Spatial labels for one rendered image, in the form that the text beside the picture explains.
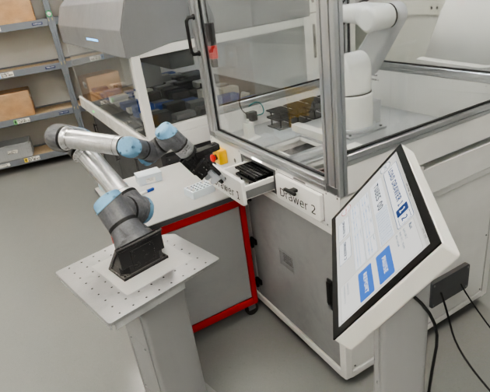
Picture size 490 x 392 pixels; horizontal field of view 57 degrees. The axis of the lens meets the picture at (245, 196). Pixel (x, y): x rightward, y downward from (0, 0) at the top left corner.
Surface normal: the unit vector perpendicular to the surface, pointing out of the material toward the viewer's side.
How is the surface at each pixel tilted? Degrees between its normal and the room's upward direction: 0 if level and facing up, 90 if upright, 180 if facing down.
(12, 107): 90
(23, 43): 90
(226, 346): 0
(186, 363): 90
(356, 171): 90
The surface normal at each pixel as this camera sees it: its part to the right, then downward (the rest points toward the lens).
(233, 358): -0.12, -0.90
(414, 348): -0.16, 0.44
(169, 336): 0.67, 0.25
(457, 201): 0.50, 0.32
